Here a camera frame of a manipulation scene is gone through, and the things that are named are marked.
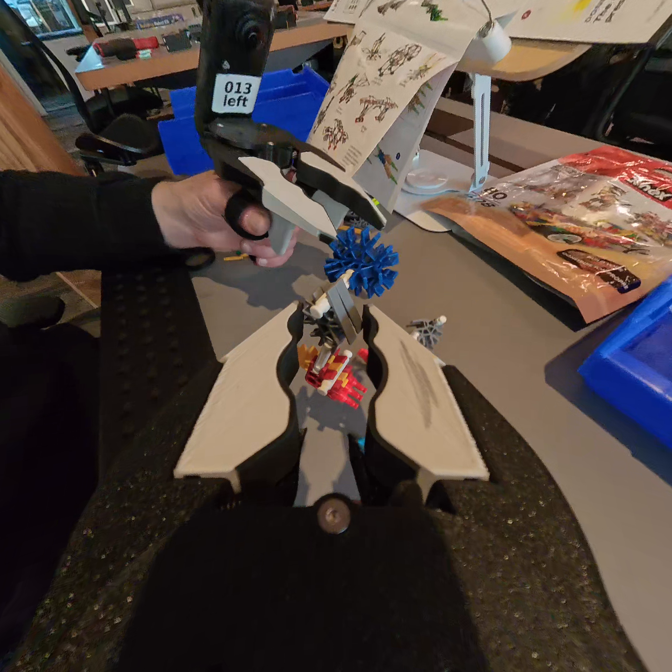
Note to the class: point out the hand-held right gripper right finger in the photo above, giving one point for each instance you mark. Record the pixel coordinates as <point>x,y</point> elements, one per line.
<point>425,420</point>

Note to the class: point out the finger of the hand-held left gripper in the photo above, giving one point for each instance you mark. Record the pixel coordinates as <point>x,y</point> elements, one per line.
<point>283,199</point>
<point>341,181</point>

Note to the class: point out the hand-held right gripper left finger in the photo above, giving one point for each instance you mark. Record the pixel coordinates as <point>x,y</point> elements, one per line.
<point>241,414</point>

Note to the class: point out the red yellow grey toy model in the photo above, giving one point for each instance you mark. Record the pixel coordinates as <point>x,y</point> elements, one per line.
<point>333,375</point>

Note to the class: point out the person's left hand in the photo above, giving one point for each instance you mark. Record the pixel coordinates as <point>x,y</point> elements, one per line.
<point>194,210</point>

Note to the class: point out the wooden work table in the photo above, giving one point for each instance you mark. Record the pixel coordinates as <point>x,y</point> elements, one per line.
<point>173,68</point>

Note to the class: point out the blue plastic bin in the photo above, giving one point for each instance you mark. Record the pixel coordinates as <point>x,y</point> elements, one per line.
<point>283,94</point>
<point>630,367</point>

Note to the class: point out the black toy tire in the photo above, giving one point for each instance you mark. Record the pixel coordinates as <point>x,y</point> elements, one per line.
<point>212,257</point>

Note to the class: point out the red and black roll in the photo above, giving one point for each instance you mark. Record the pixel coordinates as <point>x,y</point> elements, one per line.
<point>126,47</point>

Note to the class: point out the toy instruction booklet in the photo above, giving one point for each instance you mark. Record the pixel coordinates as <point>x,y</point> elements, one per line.
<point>378,78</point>

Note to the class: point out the black office chair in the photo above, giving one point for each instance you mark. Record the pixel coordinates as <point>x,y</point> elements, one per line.
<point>120,131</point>

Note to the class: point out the white book stand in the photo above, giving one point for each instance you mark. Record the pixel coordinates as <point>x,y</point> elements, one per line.
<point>482,131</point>

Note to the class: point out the person's black hoodie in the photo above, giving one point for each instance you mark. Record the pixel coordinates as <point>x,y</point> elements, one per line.
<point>42,446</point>

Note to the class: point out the printed toy set bag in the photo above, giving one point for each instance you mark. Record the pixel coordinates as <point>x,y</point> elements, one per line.
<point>551,231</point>

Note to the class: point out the grey mesh chair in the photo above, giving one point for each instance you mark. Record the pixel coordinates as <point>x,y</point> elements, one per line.
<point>31,312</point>

